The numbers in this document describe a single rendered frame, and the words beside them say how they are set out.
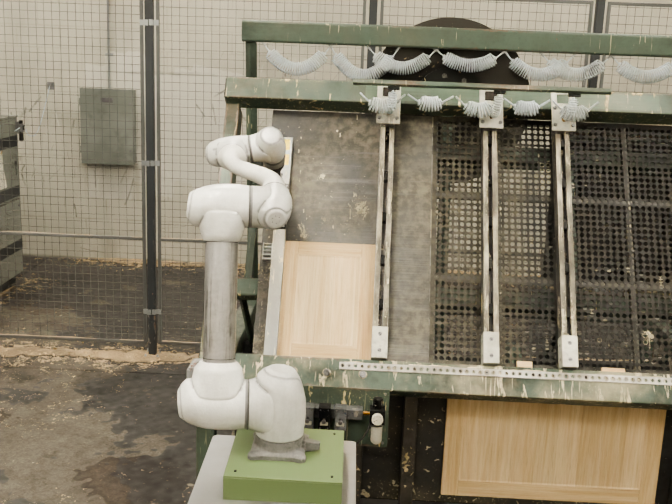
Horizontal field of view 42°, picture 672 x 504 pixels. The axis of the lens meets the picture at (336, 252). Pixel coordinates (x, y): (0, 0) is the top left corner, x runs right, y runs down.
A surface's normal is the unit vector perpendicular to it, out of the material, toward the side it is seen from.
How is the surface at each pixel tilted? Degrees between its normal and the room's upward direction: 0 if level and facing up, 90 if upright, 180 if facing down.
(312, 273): 58
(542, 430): 90
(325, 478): 1
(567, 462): 90
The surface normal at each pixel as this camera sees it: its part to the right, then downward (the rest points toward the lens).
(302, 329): -0.01, -0.33
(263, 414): 0.04, 0.25
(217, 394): 0.12, -0.04
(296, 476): 0.05, -0.97
